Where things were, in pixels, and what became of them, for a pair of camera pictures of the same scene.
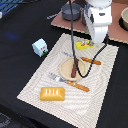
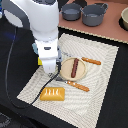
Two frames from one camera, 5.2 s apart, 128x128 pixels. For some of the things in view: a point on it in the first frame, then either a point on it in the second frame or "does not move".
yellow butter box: (85, 44) -> (39, 61)
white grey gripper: (98, 20) -> (49, 52)
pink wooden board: (115, 30) does not move
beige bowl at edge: (123, 19) does not move
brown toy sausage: (73, 73) does not move
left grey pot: (66, 11) does not move
